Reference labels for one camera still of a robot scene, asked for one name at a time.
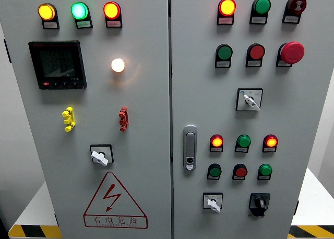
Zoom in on turn switch with white handle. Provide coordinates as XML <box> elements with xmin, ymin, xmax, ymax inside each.
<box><xmin>202</xmin><ymin>192</ymin><xmax>224</xmax><ymax>213</ymax></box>
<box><xmin>89</xmin><ymin>144</ymin><xmax>114</xmax><ymax>168</ymax></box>

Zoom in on small red push button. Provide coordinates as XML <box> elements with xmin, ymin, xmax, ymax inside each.
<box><xmin>233</xmin><ymin>163</ymin><xmax>248</xmax><ymax>178</ymax></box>

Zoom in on dark red buzzer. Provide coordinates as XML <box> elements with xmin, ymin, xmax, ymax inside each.
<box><xmin>285</xmin><ymin>0</ymin><xmax>307</xmax><ymax>15</ymax></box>

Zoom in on large red push button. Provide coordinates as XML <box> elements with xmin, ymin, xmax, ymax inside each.
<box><xmin>247</xmin><ymin>43</ymin><xmax>266</xmax><ymax>61</ymax></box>

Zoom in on small red handle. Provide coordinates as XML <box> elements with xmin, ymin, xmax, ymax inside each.
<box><xmin>118</xmin><ymin>106</ymin><xmax>129</xmax><ymax>132</ymax></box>

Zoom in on large yellow lamp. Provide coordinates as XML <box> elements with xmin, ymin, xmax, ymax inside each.
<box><xmin>38</xmin><ymin>3</ymin><xmax>57</xmax><ymax>21</ymax></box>

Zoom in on black display meter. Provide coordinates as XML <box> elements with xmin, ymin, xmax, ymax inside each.
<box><xmin>28</xmin><ymin>40</ymin><xmax>88</xmax><ymax>90</ymax></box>

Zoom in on turn switch with black knob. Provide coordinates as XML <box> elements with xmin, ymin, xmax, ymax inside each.
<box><xmin>248</xmin><ymin>193</ymin><xmax>271</xmax><ymax>218</ymax></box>

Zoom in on large red stop button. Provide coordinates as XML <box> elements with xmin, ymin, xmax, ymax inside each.
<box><xmin>277</xmin><ymin>41</ymin><xmax>305</xmax><ymax>65</ymax></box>

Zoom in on large turn switch white handle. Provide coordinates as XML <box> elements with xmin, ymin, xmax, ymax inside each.
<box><xmin>235</xmin><ymin>88</ymin><xmax>264</xmax><ymax>112</ymax></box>

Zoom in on pale grey cabinet door with display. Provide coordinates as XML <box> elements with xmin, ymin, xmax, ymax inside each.
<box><xmin>0</xmin><ymin>0</ymin><xmax>173</xmax><ymax>239</ymax></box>

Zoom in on large green push button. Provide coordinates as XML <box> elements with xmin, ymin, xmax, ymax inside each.
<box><xmin>216</xmin><ymin>43</ymin><xmax>233</xmax><ymax>61</ymax></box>
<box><xmin>252</xmin><ymin>0</ymin><xmax>271</xmax><ymax>15</ymax></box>

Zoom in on white lamp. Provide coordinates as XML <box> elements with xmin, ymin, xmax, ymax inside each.
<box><xmin>111</xmin><ymin>57</ymin><xmax>126</xmax><ymax>73</ymax></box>

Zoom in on pale grey cabinet door with lock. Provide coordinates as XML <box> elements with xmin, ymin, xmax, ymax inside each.
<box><xmin>169</xmin><ymin>0</ymin><xmax>334</xmax><ymax>239</ymax></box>

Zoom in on black yellow striped tape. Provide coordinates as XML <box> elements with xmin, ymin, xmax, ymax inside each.
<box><xmin>288</xmin><ymin>224</ymin><xmax>334</xmax><ymax>239</ymax></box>
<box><xmin>8</xmin><ymin>224</ymin><xmax>63</xmax><ymax>239</ymax></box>

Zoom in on small red lamp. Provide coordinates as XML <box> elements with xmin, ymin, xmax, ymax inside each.
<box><xmin>263</xmin><ymin>134</ymin><xmax>279</xmax><ymax>148</ymax></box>
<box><xmin>210</xmin><ymin>134</ymin><xmax>224</xmax><ymax>148</ymax></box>

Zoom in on small green lamp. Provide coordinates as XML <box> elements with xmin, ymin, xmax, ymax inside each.
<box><xmin>258</xmin><ymin>163</ymin><xmax>273</xmax><ymax>177</ymax></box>
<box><xmin>236</xmin><ymin>134</ymin><xmax>252</xmax><ymax>148</ymax></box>

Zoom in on small yellow handle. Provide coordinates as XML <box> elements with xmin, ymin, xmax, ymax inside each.
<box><xmin>62</xmin><ymin>106</ymin><xmax>76</xmax><ymax>133</ymax></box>

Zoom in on red warning triangle sign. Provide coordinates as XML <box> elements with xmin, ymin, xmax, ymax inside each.
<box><xmin>83</xmin><ymin>171</ymin><xmax>148</xmax><ymax>230</ymax></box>

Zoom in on large lit green lamp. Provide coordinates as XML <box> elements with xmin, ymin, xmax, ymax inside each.
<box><xmin>70</xmin><ymin>2</ymin><xmax>90</xmax><ymax>21</ymax></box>

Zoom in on small green push button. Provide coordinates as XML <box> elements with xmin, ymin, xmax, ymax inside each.
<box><xmin>208</xmin><ymin>163</ymin><xmax>222</xmax><ymax>177</ymax></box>

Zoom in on large red lamp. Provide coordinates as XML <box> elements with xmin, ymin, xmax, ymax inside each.
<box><xmin>218</xmin><ymin>0</ymin><xmax>237</xmax><ymax>17</ymax></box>
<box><xmin>103</xmin><ymin>1</ymin><xmax>122</xmax><ymax>20</ymax></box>

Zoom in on silver door lock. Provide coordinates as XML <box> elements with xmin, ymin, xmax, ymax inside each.
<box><xmin>183</xmin><ymin>125</ymin><xmax>198</xmax><ymax>171</ymax></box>

